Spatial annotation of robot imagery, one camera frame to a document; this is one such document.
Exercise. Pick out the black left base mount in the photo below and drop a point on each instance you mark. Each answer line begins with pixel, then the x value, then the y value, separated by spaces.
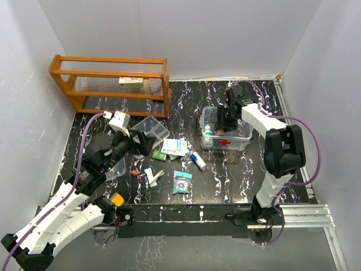
pixel 117 216

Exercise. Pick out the green white medicine box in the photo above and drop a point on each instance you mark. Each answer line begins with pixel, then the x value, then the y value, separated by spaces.
pixel 130 82

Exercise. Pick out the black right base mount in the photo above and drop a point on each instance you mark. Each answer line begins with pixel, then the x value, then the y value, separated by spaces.
pixel 247 216

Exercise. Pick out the clear box lid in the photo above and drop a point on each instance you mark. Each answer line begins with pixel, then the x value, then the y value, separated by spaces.
pixel 117 171

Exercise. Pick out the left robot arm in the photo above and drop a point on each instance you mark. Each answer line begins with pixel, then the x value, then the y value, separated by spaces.
pixel 35 245

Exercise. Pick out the white blue medicine box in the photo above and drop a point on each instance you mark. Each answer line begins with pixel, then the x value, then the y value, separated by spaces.
pixel 176 147

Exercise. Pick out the aluminium frame rail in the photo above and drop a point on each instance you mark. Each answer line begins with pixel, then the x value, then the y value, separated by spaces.
pixel 292 215

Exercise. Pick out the brown medicine bottle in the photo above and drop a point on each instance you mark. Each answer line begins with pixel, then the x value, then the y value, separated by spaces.
pixel 221 132

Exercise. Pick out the orange wooden shelf rack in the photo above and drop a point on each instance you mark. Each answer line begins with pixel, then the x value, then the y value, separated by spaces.
pixel 90 84

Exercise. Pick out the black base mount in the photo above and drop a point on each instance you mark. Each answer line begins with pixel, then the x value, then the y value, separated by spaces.
pixel 117 216
pixel 247 216

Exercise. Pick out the clear divider tray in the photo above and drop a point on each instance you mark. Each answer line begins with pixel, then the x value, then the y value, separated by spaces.
pixel 151 127

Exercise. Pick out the clear first aid box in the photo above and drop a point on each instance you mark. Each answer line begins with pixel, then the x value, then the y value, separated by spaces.
pixel 236 140

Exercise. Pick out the teal bandage packet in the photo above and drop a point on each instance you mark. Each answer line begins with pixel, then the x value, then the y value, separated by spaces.
pixel 181 182

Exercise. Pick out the teal white sachet strips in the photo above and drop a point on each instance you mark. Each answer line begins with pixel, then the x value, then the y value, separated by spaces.
pixel 152 179

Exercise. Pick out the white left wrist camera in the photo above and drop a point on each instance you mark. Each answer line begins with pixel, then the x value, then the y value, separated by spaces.
pixel 118 121

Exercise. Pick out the small orange cap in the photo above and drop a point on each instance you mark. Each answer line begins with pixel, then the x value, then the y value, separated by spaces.
pixel 135 172

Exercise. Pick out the small clear round jar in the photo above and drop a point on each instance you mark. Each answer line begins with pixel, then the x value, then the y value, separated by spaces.
pixel 155 85

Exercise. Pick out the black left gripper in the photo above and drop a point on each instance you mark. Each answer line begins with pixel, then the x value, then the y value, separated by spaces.
pixel 146 141

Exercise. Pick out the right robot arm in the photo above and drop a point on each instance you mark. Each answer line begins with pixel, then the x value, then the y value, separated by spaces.
pixel 284 151

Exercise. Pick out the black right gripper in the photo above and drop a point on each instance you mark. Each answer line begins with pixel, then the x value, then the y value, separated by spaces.
pixel 227 126

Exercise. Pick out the white blue tube bottle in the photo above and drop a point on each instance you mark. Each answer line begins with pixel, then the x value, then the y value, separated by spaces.
pixel 196 158

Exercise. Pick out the small green box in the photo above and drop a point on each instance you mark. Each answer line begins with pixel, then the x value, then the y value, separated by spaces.
pixel 158 155

